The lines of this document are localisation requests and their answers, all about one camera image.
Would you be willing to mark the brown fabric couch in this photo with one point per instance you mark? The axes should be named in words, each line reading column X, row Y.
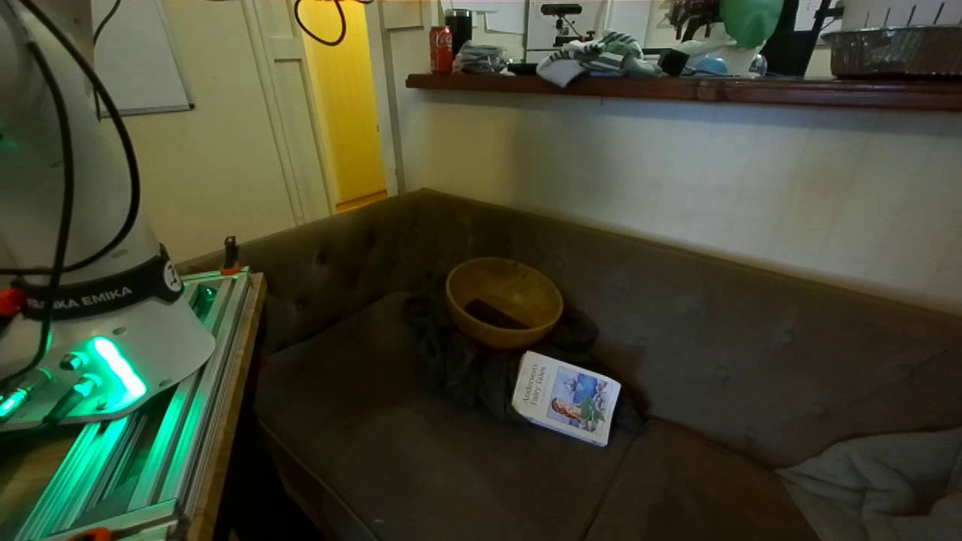
column 781, row 341

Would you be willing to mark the pale blue small object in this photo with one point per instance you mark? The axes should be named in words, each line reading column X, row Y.
column 711, row 65

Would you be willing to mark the red emergency button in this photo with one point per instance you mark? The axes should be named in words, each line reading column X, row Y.
column 10, row 301

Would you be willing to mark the red can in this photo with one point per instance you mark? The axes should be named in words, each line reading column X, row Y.
column 443, row 49

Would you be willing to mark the aluminium frame robot table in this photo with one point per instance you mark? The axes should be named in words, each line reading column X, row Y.
column 151, row 462

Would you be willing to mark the yellow door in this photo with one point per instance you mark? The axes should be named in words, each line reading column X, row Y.
column 347, row 110

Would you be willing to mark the black cup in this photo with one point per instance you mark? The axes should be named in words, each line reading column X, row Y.
column 457, row 28

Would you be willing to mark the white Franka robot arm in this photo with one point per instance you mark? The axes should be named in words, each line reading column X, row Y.
column 39, row 150

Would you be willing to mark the black bar-shaped object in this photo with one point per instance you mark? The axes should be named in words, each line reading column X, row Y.
column 492, row 313

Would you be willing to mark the green round vase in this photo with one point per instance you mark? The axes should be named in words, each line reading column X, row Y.
column 751, row 20

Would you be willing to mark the white wall board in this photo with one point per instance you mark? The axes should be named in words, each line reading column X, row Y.
column 140, row 60

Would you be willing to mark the white illustrated book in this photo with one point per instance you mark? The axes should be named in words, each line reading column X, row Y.
column 560, row 402

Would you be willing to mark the black pot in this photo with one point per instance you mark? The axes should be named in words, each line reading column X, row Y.
column 791, row 47

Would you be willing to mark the dark fuzzy blanket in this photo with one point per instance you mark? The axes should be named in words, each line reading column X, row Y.
column 460, row 371

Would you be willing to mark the dark wooden shelf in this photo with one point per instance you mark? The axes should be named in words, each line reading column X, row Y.
column 702, row 90

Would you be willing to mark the brown wooden bowl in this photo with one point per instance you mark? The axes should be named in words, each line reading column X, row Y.
column 536, row 301

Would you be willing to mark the plain grey pillow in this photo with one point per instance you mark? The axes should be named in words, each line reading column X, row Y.
column 883, row 486

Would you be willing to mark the grey crumpled bag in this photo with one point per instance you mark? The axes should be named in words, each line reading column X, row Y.
column 482, row 60

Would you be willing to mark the small dark bottle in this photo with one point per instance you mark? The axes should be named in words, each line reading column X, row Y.
column 233, row 255

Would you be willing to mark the dark dried plant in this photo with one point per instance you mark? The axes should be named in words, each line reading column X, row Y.
column 692, row 16

